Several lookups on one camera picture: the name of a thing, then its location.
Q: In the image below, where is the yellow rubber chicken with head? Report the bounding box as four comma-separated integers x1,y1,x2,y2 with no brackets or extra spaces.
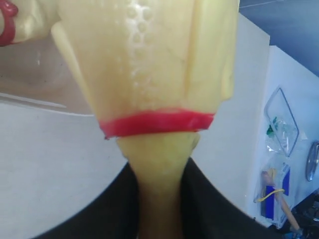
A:
0,0,59,47

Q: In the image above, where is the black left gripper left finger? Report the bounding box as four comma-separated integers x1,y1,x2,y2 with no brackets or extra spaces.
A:
37,164,139,239

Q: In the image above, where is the clear plastic container lid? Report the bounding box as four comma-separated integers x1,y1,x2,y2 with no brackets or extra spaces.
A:
264,87,300,157

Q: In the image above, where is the yellow rubber chicken front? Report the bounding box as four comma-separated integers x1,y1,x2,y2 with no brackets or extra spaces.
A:
51,0,239,239

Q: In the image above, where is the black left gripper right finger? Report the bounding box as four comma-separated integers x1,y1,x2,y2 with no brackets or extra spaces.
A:
180,158,274,239

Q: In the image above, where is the cream bin with O mark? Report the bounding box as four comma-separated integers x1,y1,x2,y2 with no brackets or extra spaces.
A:
0,36,92,116

